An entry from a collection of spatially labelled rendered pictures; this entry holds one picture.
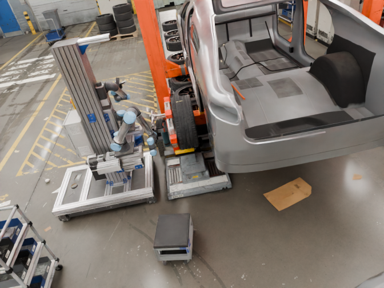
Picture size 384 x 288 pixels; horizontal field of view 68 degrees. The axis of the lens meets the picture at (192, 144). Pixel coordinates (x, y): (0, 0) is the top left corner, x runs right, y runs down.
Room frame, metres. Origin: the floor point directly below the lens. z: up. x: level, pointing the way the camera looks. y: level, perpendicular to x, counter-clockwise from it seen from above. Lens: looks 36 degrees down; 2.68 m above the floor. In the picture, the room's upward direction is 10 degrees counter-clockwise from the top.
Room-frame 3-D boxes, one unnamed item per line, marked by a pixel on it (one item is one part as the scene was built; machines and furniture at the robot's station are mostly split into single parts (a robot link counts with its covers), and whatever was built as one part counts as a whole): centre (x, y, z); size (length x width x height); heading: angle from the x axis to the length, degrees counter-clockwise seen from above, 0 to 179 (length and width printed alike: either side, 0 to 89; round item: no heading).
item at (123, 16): (11.57, 1.98, 0.55); 1.40 x 0.80 x 1.09; 90
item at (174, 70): (5.44, -0.04, 0.69); 0.52 x 0.17 x 0.35; 91
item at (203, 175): (3.00, 0.04, 0.13); 0.50 x 0.36 x 0.10; 1
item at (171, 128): (3.03, 0.21, 0.85); 0.54 x 0.07 x 0.54; 1
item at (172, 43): (8.05, -0.12, 0.39); 0.66 x 0.66 x 0.24
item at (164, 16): (10.44, -0.05, 0.20); 6.82 x 0.86 x 0.39; 1
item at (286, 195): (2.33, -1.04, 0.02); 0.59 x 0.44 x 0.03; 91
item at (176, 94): (4.59, -0.16, 0.39); 0.66 x 0.66 x 0.24
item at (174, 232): (1.87, 0.35, 0.17); 0.43 x 0.36 x 0.34; 171
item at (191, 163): (3.03, 0.04, 0.32); 0.40 x 0.30 x 0.28; 1
